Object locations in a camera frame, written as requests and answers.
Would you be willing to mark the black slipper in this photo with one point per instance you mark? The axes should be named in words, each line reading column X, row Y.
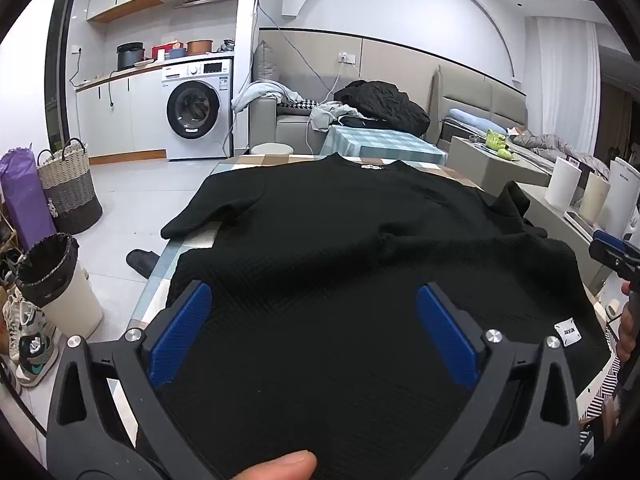
column 142, row 262

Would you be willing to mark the cream cylinder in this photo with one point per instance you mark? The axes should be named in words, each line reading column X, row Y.
column 595, row 197

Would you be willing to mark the white curtain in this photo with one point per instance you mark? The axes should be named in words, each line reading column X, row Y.
column 567, row 85

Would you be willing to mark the grey sofa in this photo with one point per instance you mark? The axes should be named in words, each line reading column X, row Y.
column 285, row 130

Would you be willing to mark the white trash bin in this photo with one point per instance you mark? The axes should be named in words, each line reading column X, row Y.
column 65, row 300

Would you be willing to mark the grey cushion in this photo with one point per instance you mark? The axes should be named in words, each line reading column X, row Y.
column 265, row 62

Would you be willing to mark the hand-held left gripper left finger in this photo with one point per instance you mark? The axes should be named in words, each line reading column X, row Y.
column 180, row 335

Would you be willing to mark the green toy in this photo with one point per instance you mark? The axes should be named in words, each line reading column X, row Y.
column 499, row 144

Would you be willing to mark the person's right hand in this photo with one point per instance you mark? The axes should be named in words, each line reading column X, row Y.
column 625, row 332

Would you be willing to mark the grey clothes pile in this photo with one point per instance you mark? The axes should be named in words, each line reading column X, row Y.
column 327, row 112

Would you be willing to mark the black white striped cloth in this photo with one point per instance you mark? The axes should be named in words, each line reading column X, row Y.
column 602, row 385

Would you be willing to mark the grey bed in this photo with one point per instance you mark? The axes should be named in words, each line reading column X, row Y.
column 480, row 95

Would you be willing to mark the black jacket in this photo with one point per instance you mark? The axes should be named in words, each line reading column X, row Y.
column 385, row 105

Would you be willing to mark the white base cabinet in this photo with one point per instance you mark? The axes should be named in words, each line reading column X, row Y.
column 120, row 115

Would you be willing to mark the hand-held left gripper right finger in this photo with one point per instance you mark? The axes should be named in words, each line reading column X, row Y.
column 447, row 335

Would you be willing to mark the grey low table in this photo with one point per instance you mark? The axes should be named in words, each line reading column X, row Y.
column 480, row 165

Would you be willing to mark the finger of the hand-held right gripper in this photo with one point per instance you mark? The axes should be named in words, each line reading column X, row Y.
column 607, row 240

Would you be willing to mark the dark glass door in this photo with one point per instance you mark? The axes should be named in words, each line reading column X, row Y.
column 57, row 70

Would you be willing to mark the black knit sweater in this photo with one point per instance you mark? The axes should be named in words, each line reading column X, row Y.
column 325, row 240

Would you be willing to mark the blue pillow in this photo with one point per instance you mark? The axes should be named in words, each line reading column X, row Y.
column 475, row 120

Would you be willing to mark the person's left hand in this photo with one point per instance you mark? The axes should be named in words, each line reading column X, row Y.
column 272, row 467

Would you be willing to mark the brown pot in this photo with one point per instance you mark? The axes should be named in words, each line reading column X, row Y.
column 200, row 47

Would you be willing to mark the light blue blanket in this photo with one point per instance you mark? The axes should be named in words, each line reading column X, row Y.
column 260, row 92

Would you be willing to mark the grey teal sneaker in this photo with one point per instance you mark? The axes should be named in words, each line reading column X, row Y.
column 35, row 355

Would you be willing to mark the round white stool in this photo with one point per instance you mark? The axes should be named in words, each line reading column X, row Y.
column 272, row 149

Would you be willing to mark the purple bag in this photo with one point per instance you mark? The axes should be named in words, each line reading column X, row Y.
column 25, row 200

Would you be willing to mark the blue checked small table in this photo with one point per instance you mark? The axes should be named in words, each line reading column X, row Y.
column 380, row 142

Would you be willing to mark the tall white cylinder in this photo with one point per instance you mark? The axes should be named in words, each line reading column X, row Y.
column 622, row 195

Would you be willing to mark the wall socket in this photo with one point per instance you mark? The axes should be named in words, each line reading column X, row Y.
column 347, row 57

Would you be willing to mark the red box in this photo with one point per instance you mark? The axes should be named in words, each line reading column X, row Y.
column 160, row 53

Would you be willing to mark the woven laundry basket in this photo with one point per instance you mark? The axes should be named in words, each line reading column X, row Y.
column 70, row 190

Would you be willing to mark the houndstooth pillow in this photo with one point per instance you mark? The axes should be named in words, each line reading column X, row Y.
column 297, row 104

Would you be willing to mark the white washing machine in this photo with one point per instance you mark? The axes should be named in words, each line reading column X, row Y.
column 197, row 110

